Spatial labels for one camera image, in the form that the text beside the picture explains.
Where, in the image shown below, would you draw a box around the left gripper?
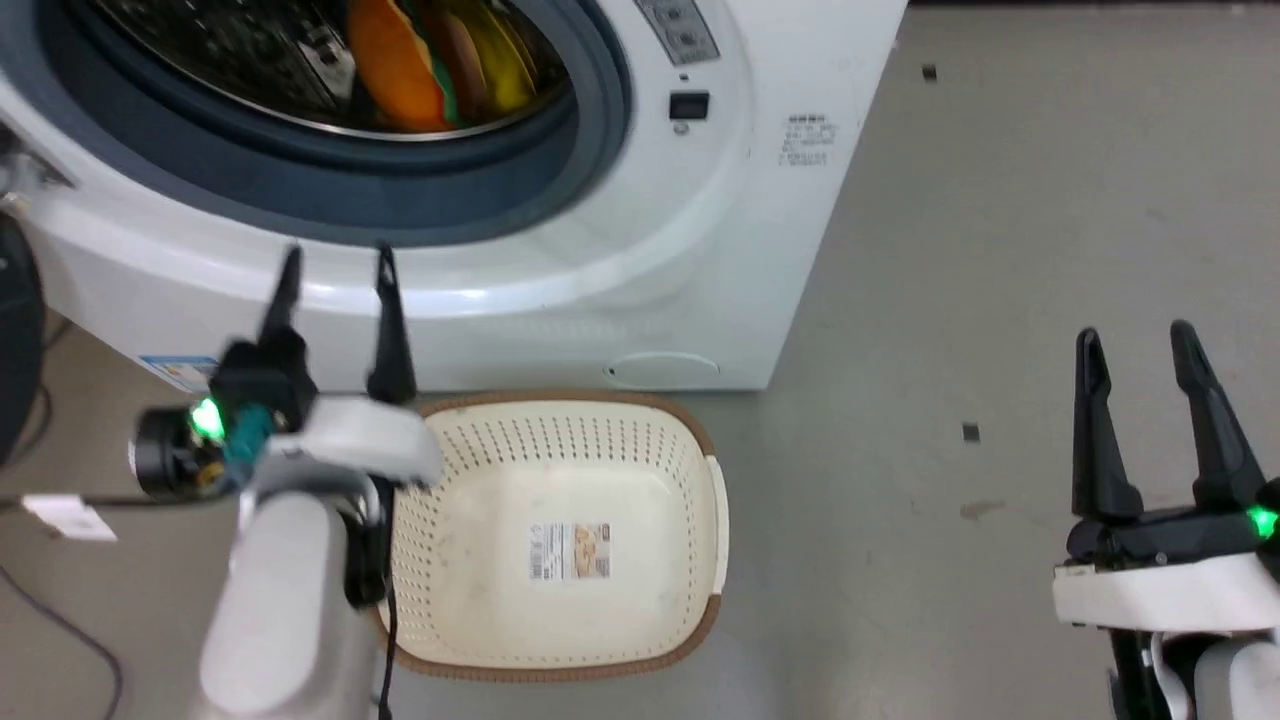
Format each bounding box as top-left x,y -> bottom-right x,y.
208,243 -> 444,493

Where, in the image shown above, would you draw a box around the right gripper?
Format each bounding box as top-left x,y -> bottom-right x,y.
1051,319 -> 1280,634

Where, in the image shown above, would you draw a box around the dark washing machine door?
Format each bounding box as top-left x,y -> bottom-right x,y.
0,213 -> 47,467

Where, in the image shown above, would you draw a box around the cream plastic laundry basket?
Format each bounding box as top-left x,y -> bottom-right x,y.
372,391 -> 729,684

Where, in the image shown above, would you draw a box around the printed basket label sticker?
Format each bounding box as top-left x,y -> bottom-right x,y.
529,521 -> 612,582

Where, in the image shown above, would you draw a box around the white front-load washing machine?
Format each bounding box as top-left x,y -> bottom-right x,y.
0,0 -> 909,394

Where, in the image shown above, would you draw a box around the blue energy label sticker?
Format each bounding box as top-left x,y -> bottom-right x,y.
138,354 -> 223,394

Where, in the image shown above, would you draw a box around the orange yellow clothes in drum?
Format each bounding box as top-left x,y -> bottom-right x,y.
345,0 -> 542,133

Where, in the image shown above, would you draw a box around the white paper tag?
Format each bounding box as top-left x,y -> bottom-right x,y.
20,493 -> 119,543

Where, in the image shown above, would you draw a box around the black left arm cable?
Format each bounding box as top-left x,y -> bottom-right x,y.
343,476 -> 402,720

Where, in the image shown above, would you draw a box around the black floor cable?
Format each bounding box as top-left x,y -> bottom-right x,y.
0,563 -> 125,720

